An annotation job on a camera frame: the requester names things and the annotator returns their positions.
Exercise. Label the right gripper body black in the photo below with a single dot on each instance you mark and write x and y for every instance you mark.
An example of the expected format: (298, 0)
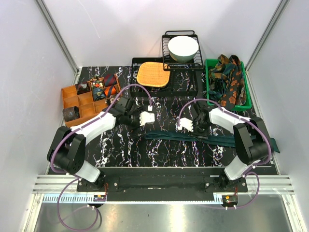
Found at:
(197, 124)

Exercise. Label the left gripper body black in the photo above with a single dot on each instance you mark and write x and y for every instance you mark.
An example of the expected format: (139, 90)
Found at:
(133, 119)

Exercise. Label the dark green tie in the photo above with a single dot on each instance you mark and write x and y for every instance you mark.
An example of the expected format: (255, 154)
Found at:
(222, 140)

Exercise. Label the brown blue tie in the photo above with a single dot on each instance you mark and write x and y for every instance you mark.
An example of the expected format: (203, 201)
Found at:
(71, 113)

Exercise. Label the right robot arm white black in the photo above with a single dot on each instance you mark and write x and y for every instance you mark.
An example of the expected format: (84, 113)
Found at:
(251, 138)

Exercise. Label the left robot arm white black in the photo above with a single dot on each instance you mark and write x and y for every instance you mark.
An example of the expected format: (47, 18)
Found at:
(67, 150)

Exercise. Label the navy tie orange flowers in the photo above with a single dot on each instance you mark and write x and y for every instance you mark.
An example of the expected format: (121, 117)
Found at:
(233, 93)

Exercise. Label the rolled navy orange striped tie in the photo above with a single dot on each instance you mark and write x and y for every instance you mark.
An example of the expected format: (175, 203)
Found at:
(111, 90)

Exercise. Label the rolled blue paisley tie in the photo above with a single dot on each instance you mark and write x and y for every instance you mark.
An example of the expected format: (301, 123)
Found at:
(98, 94)

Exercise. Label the rolled maroon striped tie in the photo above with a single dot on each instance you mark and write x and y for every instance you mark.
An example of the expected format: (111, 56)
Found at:
(109, 80)

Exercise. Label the orange wooden divided box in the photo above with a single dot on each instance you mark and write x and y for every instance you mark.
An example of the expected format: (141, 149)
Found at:
(87, 107)

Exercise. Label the rolled colourful floral tie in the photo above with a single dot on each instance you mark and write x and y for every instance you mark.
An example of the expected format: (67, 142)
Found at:
(97, 83)

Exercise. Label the orange woven pot holder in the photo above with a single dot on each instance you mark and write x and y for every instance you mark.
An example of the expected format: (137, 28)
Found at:
(152, 74)

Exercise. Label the green plastic bin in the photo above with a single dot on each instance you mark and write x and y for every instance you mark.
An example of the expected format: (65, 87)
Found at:
(214, 96)

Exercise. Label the brown teal patterned tie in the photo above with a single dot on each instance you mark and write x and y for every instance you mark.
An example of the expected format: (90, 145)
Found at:
(219, 74)

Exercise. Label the rolled dark floral tie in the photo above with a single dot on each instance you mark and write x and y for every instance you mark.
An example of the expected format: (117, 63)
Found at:
(82, 88)

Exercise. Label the white bowl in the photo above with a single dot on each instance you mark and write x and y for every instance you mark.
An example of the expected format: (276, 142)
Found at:
(183, 48)

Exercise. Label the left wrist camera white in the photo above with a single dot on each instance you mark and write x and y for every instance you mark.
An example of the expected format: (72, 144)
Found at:
(146, 117)

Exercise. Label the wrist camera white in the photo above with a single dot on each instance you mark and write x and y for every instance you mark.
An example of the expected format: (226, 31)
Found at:
(146, 117)
(185, 123)

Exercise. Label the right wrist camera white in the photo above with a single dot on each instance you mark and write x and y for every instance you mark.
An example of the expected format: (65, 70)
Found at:
(185, 123)

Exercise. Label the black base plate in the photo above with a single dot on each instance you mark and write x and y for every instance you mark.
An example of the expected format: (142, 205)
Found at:
(163, 184)

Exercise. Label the black wire dish rack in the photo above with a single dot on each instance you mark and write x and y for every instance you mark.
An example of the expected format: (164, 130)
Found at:
(197, 61)

